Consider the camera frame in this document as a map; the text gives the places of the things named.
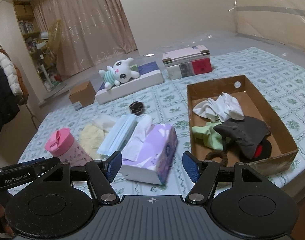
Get light blue face mask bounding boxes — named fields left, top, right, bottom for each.
left=97, top=114, right=137, bottom=156

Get brown hair tie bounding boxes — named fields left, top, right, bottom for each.
left=202, top=150, right=229, bottom=168

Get light green cloth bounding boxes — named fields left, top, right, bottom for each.
left=191, top=120, right=223, bottom=151

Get pale yellow towel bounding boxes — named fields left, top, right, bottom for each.
left=79, top=124, right=105, bottom=160

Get clear plastic bag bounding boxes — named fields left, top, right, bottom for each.
left=91, top=114, right=118, bottom=132

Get dark grey cloth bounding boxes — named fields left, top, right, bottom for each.
left=214, top=116, right=271, bottom=159

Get dark brown scrunchie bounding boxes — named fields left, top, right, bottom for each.
left=129, top=101, right=145, bottom=115

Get white cloth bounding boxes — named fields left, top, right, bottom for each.
left=193, top=92, right=245, bottom=122

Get red and black item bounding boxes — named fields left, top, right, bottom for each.
left=248, top=139, right=272, bottom=161

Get operator hand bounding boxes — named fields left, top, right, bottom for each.
left=0, top=204, right=14, bottom=238

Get purple tissue box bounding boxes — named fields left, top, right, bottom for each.
left=120, top=114, right=178, bottom=185

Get pink tumbler cup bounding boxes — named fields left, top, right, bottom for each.
left=45, top=128, right=93, bottom=166

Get small brown cardboard box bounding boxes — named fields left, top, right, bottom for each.
left=69, top=81, right=96, bottom=111

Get open cardboard box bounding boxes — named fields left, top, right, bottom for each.
left=187, top=75, right=298, bottom=176

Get white bunny plush toy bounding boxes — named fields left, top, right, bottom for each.
left=98, top=57, right=140, bottom=90

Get white and blue flat box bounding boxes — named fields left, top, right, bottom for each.
left=95, top=62, right=164, bottom=105

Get standing fan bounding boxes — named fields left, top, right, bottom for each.
left=37, top=20, right=63, bottom=92

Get red and grey box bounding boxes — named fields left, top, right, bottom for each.
left=166, top=58, right=213, bottom=80

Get wooden bookshelf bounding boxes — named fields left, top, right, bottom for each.
left=13, top=1, right=61, bottom=92

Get pink topped book stack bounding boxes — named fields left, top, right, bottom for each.
left=162, top=45, right=210, bottom=66

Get hanging jackets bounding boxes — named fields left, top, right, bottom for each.
left=0, top=51, right=29, bottom=133

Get green patterned tablecloth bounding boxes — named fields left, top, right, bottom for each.
left=20, top=47, right=305, bottom=201

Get beige curtain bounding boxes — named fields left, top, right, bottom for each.
left=31, top=0, right=137, bottom=77

